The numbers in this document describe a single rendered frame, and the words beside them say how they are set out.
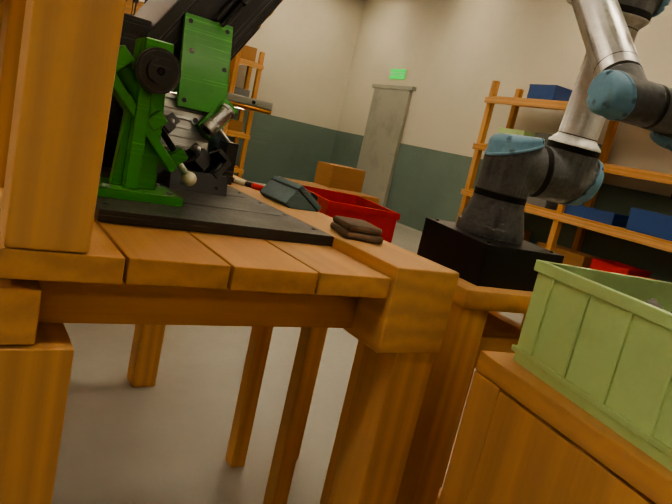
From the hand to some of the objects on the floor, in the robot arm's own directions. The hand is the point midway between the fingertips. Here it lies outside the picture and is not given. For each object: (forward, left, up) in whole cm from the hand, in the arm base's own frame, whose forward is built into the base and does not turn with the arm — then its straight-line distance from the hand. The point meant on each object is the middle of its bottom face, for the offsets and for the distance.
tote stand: (-3, +1, -120) cm, 120 cm away
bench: (+56, -116, -124) cm, 179 cm away
